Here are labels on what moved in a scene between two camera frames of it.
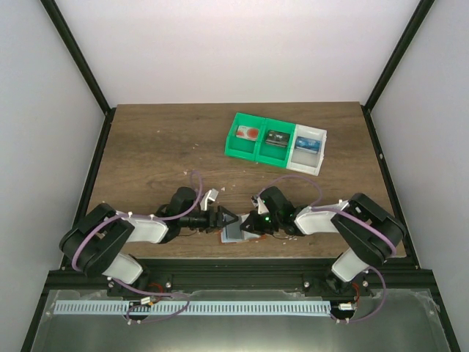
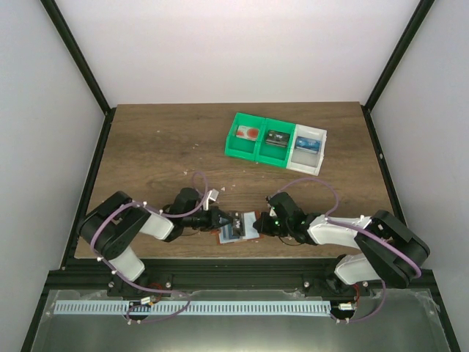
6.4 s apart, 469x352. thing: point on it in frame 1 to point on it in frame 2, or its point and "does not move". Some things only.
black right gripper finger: x=250 y=221 to x=263 y=220
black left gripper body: x=213 y=220 does not move
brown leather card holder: x=232 y=233 does not move
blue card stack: x=308 y=144 does not move
